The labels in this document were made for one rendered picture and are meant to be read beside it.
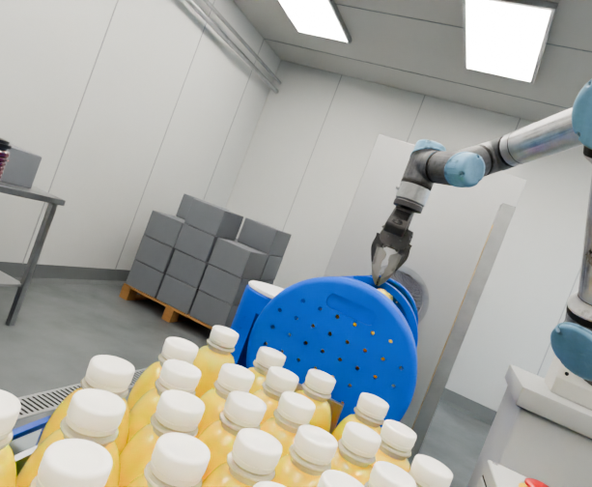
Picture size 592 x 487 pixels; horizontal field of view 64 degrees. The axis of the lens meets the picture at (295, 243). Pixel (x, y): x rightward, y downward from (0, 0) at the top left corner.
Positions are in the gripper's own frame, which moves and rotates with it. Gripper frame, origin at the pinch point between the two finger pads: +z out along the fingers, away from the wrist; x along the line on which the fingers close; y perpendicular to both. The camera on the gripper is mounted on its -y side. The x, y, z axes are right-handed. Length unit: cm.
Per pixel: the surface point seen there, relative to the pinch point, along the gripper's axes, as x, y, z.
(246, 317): 40, 41, 30
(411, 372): -12.7, -38.2, 9.8
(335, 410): -4.1, -41.7, 19.2
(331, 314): 2.2, -38.3, 6.3
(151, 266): 231, 302, 82
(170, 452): 2, -86, 12
